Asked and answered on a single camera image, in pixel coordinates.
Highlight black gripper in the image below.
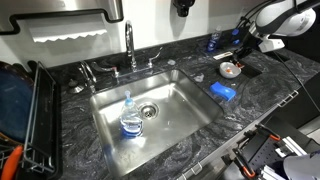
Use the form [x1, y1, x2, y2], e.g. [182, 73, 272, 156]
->
[229, 26, 258, 67]

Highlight small white label packet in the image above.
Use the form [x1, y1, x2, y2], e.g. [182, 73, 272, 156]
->
[213, 51, 234, 61]

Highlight white round bowl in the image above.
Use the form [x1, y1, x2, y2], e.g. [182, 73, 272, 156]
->
[218, 61, 242, 80]

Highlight blue liquid pump bottle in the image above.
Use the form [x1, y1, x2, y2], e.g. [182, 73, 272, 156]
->
[206, 25, 223, 53]

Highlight blue wavy sponge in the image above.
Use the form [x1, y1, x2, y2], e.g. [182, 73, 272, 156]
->
[209, 81, 237, 102]

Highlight stainless steel sink basin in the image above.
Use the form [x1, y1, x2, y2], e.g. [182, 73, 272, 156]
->
[91, 68, 224, 178]

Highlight black clamp orange tips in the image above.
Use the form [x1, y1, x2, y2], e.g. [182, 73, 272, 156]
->
[232, 123, 283, 179]

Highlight round metal sink drain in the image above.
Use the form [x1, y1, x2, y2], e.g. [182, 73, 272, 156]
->
[138, 102, 160, 120]

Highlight chrome gooseneck faucet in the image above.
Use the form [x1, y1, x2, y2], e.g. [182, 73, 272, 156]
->
[124, 20, 138, 73]

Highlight clear blue dish soap bottle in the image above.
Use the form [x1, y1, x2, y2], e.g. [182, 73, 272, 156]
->
[119, 90, 144, 139]

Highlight grey rounded device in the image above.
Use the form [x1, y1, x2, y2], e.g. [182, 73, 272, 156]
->
[283, 151, 320, 180]

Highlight chrome side sprayer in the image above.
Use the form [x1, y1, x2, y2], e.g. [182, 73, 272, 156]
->
[78, 60, 98, 94]

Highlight chrome round counter cap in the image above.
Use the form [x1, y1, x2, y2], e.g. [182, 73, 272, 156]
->
[67, 78, 85, 95]

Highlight white paper towel sheet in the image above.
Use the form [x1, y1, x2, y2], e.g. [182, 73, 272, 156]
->
[29, 24, 109, 44]

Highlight steel paper towel dispenser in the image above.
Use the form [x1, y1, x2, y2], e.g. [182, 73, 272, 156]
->
[0, 0, 125, 36]

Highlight dark blue plate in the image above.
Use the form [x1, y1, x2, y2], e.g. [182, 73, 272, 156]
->
[0, 61, 35, 144]

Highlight black wall plug cable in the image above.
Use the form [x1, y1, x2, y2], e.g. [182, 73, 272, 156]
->
[237, 0, 278, 31]

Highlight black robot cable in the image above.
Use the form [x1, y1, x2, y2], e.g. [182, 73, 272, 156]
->
[273, 51, 320, 113]

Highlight metal drawer handle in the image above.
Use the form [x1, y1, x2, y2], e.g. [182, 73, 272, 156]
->
[276, 89, 300, 108]
[175, 161, 204, 180]

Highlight black wall soap dispenser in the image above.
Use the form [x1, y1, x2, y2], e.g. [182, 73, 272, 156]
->
[172, 0, 196, 18]

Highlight chrome faucet lever handle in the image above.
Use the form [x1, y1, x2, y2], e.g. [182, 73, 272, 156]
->
[91, 61, 120, 78]
[147, 46, 164, 70]

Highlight black wire dish rack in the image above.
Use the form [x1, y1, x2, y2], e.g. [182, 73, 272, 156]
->
[19, 60, 63, 177]

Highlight orange utensil handle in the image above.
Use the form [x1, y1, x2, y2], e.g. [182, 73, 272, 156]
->
[0, 144, 24, 180]

